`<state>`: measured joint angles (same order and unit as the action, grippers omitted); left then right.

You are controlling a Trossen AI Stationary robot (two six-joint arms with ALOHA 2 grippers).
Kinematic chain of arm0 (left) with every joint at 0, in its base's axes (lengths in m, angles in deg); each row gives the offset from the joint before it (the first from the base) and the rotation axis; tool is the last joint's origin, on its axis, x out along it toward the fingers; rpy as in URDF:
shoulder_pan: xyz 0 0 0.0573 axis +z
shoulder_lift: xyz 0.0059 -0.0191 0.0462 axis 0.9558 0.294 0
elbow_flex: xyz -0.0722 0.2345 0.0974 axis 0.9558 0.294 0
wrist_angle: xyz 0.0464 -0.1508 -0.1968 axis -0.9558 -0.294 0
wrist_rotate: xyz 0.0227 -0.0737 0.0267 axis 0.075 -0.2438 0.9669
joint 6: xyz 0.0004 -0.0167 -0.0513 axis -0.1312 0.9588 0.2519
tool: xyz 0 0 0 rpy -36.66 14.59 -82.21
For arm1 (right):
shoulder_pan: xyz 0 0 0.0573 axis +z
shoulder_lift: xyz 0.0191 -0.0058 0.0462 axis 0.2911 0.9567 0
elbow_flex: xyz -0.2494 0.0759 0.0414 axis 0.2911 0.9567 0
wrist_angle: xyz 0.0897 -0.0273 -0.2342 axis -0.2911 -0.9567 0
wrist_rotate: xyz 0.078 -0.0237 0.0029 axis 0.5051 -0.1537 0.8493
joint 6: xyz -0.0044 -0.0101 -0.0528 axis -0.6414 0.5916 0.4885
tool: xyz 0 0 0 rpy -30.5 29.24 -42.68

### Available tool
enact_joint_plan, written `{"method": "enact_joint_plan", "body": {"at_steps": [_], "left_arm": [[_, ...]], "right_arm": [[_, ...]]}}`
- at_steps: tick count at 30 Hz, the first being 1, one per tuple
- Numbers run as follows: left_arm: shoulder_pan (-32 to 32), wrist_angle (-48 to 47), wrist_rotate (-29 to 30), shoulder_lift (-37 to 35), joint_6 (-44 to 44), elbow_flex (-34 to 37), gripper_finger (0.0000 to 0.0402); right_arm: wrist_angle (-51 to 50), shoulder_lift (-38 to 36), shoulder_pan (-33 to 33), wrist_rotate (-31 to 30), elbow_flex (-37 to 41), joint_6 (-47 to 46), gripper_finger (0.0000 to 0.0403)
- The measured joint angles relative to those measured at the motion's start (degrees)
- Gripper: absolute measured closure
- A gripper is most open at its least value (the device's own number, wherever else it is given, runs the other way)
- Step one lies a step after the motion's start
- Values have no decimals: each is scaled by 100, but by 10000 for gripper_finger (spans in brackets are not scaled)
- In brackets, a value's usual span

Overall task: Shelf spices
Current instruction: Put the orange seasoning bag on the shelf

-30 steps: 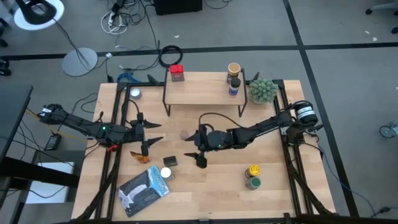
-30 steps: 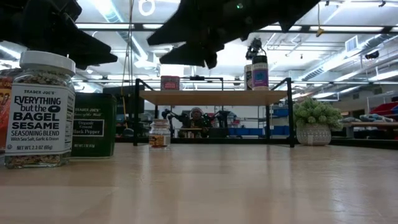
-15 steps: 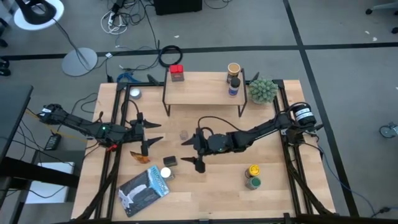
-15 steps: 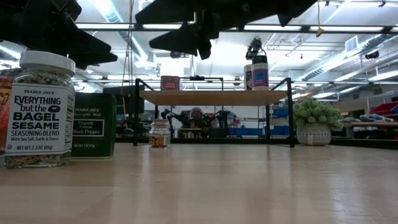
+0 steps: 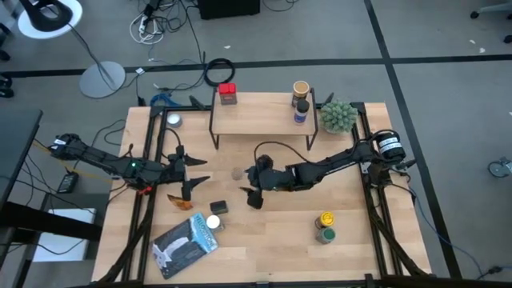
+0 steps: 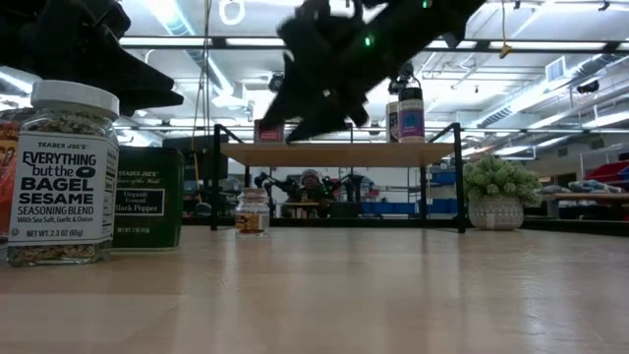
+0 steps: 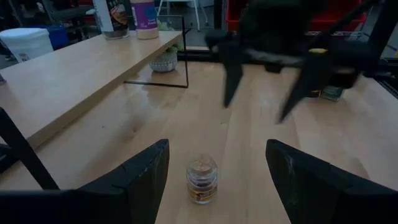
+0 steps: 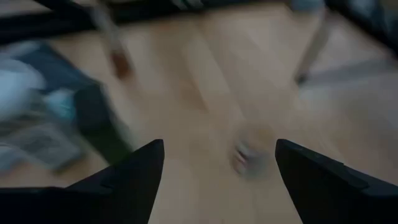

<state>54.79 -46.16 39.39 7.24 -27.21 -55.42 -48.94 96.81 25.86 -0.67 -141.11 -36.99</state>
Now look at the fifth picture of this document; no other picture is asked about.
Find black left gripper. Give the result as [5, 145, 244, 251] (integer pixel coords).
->
[167, 145, 211, 202]

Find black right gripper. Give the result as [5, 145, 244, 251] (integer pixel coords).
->
[238, 154, 299, 210]

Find orange taco seasoning packet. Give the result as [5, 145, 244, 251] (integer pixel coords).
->
[166, 194, 194, 212]

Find green black pepper tin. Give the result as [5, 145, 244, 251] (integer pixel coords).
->
[209, 199, 230, 216]

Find white-lidded bagel seasoning jar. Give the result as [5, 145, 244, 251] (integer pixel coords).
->
[205, 214, 226, 234]

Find red-lidded patterned spice box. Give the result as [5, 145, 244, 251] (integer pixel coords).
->
[218, 82, 238, 106]

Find yellow-lidded spice jar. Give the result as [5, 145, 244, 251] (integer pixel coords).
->
[314, 210, 337, 230]

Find black-lidded garlic powder shaker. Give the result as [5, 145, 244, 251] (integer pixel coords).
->
[294, 98, 310, 126]

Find green-lidded green-label spice jar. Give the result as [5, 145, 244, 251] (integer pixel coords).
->
[315, 226, 338, 246]

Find tan-lidded seasoning jar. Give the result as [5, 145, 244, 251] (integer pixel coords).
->
[290, 80, 311, 108]

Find wooden shelf riser black legs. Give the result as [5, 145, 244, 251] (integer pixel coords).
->
[208, 87, 320, 152]

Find small grey bowl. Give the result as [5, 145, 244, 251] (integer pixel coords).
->
[166, 113, 184, 130]

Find Yellowstone picture book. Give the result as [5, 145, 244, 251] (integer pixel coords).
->
[150, 212, 220, 281]

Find green succulent in white pot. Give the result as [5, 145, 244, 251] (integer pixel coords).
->
[318, 100, 359, 135]

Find black power adapter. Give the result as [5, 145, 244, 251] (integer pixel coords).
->
[56, 171, 80, 194]

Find floor stand grey disc base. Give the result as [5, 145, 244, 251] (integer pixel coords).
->
[66, 22, 126, 99]

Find white power strip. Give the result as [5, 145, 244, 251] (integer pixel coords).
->
[128, 11, 166, 46]

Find white box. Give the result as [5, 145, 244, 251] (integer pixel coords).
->
[31, 207, 97, 263]

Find black floor beam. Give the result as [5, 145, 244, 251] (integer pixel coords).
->
[0, 201, 103, 244]

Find black box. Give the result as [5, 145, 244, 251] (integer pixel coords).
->
[197, 0, 262, 21]

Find black desk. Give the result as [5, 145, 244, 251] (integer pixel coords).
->
[0, 109, 44, 209]

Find white round stool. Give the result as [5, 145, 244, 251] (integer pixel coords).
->
[18, 0, 83, 40]

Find black curved headset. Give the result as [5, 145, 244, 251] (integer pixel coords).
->
[18, 0, 74, 33]

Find grey caster wheel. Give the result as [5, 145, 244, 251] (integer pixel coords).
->
[486, 156, 512, 179]

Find office chair base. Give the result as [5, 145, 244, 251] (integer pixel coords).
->
[469, 0, 512, 44]

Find black metal rig frame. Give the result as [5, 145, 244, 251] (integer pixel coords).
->
[95, 102, 437, 288]

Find coiled blue cable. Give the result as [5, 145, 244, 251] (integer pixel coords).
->
[149, 92, 174, 108]

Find coiled black cable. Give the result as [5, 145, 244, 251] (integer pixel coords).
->
[203, 58, 236, 87]

